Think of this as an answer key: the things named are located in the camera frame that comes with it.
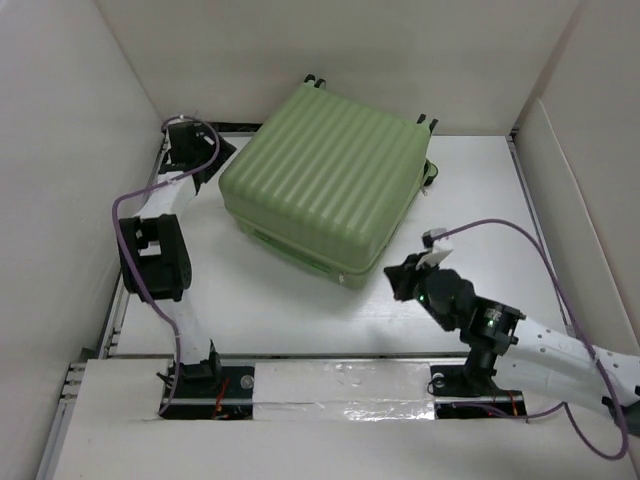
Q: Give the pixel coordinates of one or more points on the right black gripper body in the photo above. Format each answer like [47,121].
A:
[411,280]

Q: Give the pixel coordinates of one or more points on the green hard-shell suitcase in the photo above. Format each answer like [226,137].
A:
[326,181]

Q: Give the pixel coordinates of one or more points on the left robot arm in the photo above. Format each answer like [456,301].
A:
[155,262]

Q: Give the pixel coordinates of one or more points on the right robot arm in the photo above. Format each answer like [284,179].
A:
[515,352]

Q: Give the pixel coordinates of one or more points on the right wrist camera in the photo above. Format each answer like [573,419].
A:
[437,247]

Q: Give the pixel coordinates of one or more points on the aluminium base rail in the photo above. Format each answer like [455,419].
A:
[315,390]

